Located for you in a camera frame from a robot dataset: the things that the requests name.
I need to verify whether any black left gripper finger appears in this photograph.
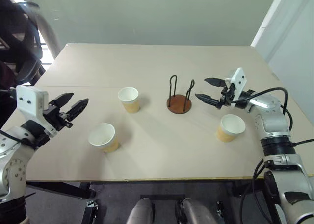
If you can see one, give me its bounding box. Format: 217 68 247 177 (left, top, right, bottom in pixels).
65 98 89 123
48 92 75 109

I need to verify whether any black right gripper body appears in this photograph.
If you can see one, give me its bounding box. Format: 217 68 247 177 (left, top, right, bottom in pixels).
216 83 239 110

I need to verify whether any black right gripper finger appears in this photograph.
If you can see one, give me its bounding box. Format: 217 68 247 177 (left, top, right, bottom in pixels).
204 77 226 88
194 93 221 109

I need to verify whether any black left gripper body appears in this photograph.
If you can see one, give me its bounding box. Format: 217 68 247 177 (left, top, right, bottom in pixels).
42 103 74 132

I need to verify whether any tan paper cup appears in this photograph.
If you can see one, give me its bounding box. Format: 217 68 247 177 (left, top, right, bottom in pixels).
117 86 141 114
88 123 120 154
215 114 246 143

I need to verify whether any black office chair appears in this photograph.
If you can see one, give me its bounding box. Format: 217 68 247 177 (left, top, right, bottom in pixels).
0 0 47 92

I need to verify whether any grey rounded robot leg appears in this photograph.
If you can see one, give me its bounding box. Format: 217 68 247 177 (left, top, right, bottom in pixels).
125 197 155 224
177 198 219 224

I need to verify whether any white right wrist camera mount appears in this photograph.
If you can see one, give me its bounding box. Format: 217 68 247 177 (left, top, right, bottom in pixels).
225 67 248 98

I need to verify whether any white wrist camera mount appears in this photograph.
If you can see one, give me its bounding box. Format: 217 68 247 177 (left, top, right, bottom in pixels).
16 85 58 138
225 67 248 98

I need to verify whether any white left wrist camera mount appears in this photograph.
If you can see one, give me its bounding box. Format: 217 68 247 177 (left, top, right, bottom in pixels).
16 85 58 138

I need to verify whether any brown cup holder stand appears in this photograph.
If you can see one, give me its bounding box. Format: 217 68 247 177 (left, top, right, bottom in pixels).
166 75 195 115

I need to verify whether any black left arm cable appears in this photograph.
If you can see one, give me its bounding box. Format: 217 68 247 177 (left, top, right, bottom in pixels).
0 86 37 149

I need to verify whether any black table frame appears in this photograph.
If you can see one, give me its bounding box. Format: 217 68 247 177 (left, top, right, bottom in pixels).
25 180 99 224

